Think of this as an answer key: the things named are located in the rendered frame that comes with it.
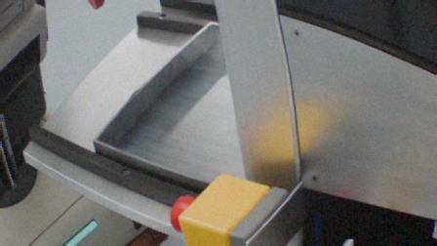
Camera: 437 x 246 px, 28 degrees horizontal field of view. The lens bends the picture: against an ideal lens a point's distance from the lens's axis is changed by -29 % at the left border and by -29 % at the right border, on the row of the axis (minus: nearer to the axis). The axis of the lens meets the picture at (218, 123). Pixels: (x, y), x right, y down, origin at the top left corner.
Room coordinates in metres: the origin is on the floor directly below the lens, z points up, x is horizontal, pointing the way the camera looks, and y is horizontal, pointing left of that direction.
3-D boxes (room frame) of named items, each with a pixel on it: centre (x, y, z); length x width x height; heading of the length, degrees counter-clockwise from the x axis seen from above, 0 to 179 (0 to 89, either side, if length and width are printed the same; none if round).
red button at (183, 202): (0.75, 0.04, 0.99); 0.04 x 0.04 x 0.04; 51
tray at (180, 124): (1.00, -0.06, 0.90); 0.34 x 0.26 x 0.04; 52
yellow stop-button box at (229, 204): (0.73, 0.00, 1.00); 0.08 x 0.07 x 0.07; 51
